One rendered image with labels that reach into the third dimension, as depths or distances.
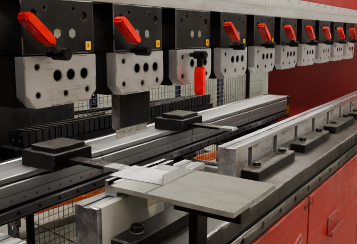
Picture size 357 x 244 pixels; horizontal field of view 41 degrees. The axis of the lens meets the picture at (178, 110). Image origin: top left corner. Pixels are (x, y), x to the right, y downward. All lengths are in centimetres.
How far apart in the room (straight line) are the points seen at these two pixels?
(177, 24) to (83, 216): 44
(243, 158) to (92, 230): 61
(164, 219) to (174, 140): 57
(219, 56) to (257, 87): 793
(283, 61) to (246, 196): 79
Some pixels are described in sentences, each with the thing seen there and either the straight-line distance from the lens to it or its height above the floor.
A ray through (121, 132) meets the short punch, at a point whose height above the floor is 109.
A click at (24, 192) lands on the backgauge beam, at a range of 113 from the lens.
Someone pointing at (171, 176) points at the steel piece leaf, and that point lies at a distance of 95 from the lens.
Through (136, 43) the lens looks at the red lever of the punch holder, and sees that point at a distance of 86.
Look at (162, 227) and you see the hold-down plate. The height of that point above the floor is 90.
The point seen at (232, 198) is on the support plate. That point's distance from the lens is 86.
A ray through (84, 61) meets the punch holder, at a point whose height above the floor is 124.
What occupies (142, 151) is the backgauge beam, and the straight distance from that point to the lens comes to 141.
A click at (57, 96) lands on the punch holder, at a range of 77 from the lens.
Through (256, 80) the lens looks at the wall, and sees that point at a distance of 908.
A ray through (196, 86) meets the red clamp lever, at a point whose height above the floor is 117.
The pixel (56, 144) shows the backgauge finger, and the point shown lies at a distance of 115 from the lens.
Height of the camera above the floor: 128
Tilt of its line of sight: 9 degrees down
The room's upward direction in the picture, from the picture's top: straight up
